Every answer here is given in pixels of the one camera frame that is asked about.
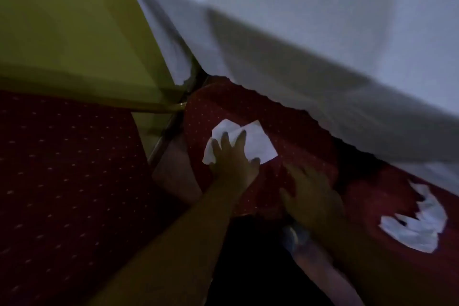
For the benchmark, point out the person's right hand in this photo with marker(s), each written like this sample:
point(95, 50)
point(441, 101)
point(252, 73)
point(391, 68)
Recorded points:
point(312, 198)

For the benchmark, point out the person's left forearm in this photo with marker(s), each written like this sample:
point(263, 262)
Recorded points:
point(172, 252)

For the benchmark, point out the person's grey shoe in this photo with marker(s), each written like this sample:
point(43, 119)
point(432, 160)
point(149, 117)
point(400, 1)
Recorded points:
point(296, 239)

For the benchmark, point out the red dotted chair gold frame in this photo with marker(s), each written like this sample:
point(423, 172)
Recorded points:
point(251, 108)
point(365, 191)

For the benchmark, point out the white napkin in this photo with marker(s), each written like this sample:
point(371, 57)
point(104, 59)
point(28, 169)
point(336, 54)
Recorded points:
point(423, 230)
point(258, 140)

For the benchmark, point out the person's right forearm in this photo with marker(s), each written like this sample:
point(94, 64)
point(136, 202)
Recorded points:
point(369, 266)

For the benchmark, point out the white tablecloth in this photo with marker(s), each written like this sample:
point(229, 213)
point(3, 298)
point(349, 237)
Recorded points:
point(322, 47)

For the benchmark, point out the cloth covered table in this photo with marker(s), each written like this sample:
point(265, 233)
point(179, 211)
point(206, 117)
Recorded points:
point(287, 11)

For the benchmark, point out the person's left hand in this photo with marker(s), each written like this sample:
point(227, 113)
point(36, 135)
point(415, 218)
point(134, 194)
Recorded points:
point(233, 166)

